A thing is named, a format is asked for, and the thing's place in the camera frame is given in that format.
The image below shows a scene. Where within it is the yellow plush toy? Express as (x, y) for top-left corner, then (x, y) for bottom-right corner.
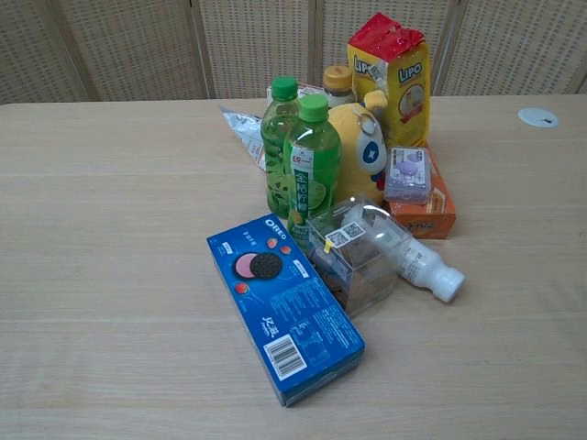
(327, 89), (392, 206)

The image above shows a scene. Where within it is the blue Oreo cookie box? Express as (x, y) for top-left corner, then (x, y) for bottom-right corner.
(205, 213), (367, 409)

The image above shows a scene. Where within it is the green lime drink bottle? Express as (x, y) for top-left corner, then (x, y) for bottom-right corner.
(282, 93), (343, 258)

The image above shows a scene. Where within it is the beige folding screen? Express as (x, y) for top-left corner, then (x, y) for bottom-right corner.
(0, 0), (587, 106)

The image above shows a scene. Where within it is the purple plastic-wrapped small box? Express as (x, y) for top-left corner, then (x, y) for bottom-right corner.
(382, 145), (436, 204)

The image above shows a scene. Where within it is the silver foil snack bag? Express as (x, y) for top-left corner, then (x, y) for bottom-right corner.
(217, 104), (269, 172)

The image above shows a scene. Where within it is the yellow red Lipo bag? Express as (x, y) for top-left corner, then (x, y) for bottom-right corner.
(347, 11), (433, 149)

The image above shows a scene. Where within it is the clear plastic box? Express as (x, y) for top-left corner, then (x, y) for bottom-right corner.
(305, 193), (411, 319)

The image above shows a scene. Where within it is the white milk bottle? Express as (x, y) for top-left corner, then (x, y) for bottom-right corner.
(342, 202), (467, 304)

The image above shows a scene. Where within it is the orange cardboard box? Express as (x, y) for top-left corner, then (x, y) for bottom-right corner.
(388, 139), (458, 241)

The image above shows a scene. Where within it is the green tea bottle leaf label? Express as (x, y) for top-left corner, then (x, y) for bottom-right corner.
(260, 75), (302, 221)

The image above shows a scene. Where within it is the white table cable grommet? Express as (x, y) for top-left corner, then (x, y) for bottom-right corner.
(517, 107), (561, 128)

